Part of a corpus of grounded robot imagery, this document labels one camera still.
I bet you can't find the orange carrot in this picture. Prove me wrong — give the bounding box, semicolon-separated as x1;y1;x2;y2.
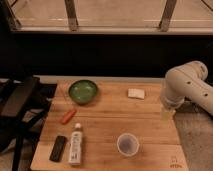
60;108;77;124

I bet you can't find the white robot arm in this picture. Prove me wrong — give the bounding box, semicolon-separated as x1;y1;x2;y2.
160;61;213;120

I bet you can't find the white bottle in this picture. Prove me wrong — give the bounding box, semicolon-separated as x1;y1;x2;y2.
68;123;83;166

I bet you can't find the black remote control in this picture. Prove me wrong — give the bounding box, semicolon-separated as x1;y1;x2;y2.
49;136;67;162

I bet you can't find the metal window frame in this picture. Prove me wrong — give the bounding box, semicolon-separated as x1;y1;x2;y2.
0;0;213;35

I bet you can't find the green bowl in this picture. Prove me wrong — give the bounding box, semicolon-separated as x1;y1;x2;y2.
68;80;98;105

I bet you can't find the white sponge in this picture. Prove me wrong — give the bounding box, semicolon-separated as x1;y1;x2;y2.
128;89;145;99

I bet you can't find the black chair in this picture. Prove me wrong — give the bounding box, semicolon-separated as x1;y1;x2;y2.
0;76;56;171

